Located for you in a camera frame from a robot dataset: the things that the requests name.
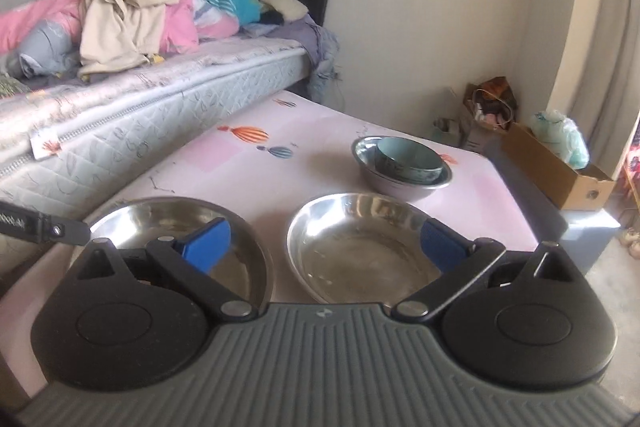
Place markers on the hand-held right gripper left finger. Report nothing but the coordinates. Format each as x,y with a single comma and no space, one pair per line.
207,243

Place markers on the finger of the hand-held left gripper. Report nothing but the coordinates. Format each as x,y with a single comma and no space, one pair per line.
35,224

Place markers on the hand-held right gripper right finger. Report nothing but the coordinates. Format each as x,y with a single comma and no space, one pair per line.
440,248

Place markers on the shallow steel plate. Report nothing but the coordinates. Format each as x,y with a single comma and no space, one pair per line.
150,219

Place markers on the large steel plate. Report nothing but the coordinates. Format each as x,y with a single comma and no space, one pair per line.
360,247

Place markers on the wide-rim steel bowl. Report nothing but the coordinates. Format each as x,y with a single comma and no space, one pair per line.
380,188

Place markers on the teal ceramic bowl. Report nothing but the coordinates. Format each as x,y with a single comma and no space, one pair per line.
407,155

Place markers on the pink printed tablecloth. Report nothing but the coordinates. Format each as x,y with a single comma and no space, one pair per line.
280,167

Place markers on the long cardboard box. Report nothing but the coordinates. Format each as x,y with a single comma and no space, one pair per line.
550,177

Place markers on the large grey box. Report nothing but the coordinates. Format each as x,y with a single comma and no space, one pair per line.
585,237

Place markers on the grey quilted mattress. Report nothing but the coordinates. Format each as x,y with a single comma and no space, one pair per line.
150,107

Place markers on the pale green plastic bag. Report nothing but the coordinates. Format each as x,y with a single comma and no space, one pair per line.
562,139

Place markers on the beige shoe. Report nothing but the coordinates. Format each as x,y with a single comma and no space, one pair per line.
635,249
631,238

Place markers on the pink and grey quilt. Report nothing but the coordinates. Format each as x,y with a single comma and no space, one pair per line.
35,14

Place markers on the pink hanging garment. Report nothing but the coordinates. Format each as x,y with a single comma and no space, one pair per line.
632,162

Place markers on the purple grey bed sheet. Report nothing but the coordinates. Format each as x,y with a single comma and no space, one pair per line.
310,42

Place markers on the cream pillow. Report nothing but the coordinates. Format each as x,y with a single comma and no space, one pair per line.
285,6

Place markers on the beige curtain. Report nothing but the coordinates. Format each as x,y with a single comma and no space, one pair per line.
600,32

